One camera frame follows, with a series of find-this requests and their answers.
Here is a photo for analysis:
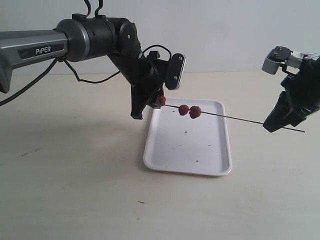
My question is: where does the white rectangular plastic tray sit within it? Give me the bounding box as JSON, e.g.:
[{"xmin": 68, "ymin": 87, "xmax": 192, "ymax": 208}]
[{"xmin": 142, "ymin": 97, "xmax": 233, "ymax": 177}]

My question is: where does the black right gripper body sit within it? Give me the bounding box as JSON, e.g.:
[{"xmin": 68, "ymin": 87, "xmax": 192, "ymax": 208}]
[{"xmin": 281, "ymin": 59, "xmax": 320, "ymax": 115}]

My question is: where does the red-brown meat ball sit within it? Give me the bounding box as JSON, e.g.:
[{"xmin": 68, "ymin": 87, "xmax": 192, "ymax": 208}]
[
  {"xmin": 158, "ymin": 95, "xmax": 166, "ymax": 106},
  {"xmin": 178, "ymin": 104, "xmax": 190, "ymax": 116},
  {"xmin": 189, "ymin": 105, "xmax": 202, "ymax": 119}
]

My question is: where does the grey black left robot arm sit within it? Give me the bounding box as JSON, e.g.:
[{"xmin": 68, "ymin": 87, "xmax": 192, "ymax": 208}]
[{"xmin": 0, "ymin": 13, "xmax": 164, "ymax": 120}]

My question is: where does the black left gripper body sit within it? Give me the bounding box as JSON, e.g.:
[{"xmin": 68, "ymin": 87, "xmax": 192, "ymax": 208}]
[{"xmin": 119, "ymin": 51, "xmax": 167, "ymax": 100}]

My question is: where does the thin metal skewer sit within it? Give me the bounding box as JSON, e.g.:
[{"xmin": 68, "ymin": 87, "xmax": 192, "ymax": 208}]
[{"xmin": 163, "ymin": 103, "xmax": 306, "ymax": 133}]

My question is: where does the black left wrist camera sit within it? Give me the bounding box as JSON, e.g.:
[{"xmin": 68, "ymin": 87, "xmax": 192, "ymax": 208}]
[{"xmin": 164, "ymin": 53, "xmax": 186, "ymax": 91}]

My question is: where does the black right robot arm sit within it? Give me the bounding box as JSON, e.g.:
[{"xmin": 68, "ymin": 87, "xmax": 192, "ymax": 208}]
[{"xmin": 262, "ymin": 59, "xmax": 320, "ymax": 133}]

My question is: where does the black right camera cable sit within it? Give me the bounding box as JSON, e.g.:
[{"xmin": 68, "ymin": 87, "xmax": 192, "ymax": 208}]
[{"xmin": 281, "ymin": 61, "xmax": 301, "ymax": 76}]

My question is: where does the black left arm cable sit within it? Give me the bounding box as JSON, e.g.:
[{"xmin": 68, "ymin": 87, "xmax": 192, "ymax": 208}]
[{"xmin": 0, "ymin": 0, "xmax": 173, "ymax": 107}]

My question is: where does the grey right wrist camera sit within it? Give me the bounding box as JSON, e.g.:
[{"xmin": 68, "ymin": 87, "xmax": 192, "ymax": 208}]
[{"xmin": 261, "ymin": 46, "xmax": 292, "ymax": 75}]

